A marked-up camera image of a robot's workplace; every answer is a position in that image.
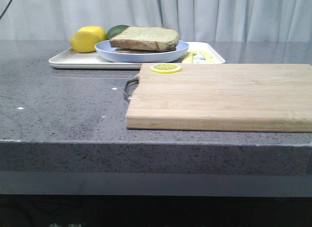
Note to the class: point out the bread slice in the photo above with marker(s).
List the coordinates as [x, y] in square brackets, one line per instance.
[134, 51]
[146, 38]

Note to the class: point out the light blue plate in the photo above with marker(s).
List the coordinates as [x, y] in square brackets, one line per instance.
[107, 52]

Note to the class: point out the white bear tray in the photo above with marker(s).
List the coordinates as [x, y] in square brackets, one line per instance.
[70, 59]

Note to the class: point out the lemon slice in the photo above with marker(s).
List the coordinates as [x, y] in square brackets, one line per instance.
[165, 68]

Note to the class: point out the yellow plastic fork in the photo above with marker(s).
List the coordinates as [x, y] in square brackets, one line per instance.
[189, 56]

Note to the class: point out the wooden cutting board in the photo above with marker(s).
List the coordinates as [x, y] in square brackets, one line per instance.
[224, 97]

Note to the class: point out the yellow plastic knife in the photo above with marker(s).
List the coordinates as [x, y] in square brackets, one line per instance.
[207, 57]

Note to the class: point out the green lime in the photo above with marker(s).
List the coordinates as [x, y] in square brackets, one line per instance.
[115, 30]

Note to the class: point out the rear yellow lemon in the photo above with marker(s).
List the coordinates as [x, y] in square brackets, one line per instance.
[99, 31]

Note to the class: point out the yellow lemon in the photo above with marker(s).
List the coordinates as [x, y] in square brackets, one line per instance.
[99, 31]
[84, 41]

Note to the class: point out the front yellow lemon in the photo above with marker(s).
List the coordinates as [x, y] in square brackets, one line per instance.
[84, 41]

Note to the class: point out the white curtain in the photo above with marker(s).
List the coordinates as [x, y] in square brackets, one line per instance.
[196, 20]

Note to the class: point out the metal cutting board handle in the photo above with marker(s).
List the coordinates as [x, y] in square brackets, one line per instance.
[127, 94]

